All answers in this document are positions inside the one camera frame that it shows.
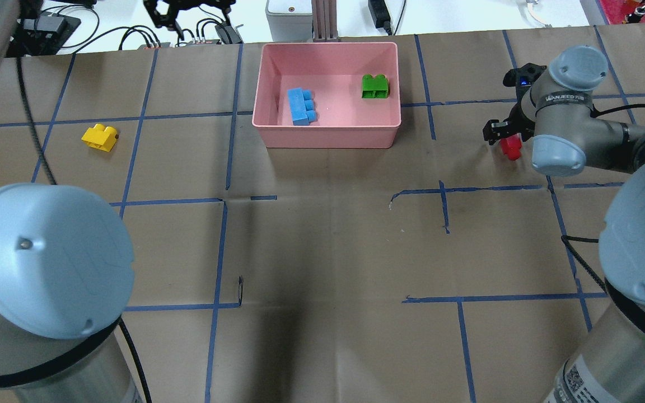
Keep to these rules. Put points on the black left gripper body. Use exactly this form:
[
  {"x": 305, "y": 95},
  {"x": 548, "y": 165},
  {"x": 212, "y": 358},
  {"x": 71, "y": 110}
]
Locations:
[{"x": 186, "y": 9}]

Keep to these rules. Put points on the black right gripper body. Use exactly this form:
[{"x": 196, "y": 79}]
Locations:
[{"x": 522, "y": 118}]

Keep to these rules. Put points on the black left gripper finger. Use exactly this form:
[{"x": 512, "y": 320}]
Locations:
[
  {"x": 161, "y": 20},
  {"x": 178, "y": 30}
]

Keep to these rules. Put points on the red toy block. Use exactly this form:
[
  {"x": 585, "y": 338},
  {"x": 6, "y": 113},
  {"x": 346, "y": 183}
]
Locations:
[{"x": 511, "y": 147}]

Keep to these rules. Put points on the yellow toy block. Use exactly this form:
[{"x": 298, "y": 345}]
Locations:
[{"x": 100, "y": 137}]

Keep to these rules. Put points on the blue toy block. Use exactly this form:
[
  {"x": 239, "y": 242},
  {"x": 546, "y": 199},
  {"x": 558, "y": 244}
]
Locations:
[{"x": 302, "y": 106}]

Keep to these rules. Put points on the green toy block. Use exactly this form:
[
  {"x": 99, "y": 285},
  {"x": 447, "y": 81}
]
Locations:
[{"x": 375, "y": 87}]

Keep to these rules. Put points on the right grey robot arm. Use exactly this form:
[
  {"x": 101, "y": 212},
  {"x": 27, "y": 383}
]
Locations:
[{"x": 555, "y": 110}]

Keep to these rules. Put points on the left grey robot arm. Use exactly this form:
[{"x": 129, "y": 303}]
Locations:
[{"x": 65, "y": 279}]

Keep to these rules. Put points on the pink plastic box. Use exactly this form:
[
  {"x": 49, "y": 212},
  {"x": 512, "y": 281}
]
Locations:
[{"x": 333, "y": 72}]

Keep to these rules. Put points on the white plastic container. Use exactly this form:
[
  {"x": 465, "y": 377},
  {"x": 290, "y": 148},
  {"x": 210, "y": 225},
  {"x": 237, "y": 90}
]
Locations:
[{"x": 290, "y": 21}]

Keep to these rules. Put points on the black power adapter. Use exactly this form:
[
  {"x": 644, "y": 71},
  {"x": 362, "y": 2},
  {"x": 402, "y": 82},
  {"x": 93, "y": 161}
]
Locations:
[{"x": 380, "y": 15}]

